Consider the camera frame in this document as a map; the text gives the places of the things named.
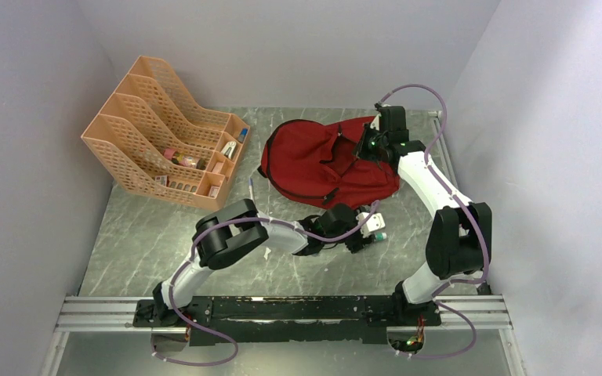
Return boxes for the white green glue stick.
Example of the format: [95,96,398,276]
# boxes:
[372,233,387,242]

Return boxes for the red student backpack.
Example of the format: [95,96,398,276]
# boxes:
[258,116,401,209]

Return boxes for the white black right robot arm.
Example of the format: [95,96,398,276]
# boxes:
[354,104,492,324]

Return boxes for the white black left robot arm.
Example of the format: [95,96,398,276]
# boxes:
[153,199,385,326]

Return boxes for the white stapler in organizer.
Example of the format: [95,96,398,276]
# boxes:
[221,141,239,160]

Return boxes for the pink bottle in organizer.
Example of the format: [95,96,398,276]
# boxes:
[162,148,206,170]

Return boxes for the orange plastic desk organizer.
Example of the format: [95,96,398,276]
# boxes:
[82,56,250,212]

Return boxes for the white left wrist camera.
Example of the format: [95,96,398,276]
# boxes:
[360,213,386,238]

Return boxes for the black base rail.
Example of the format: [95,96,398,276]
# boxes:
[132,295,441,346]

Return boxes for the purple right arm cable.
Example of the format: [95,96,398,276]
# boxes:
[375,84,491,360]

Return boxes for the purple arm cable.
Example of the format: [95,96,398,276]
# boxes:
[150,199,383,367]
[375,84,491,360]

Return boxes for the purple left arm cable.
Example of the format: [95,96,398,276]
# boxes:
[150,199,383,367]

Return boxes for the aluminium frame rail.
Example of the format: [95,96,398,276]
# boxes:
[55,295,513,333]

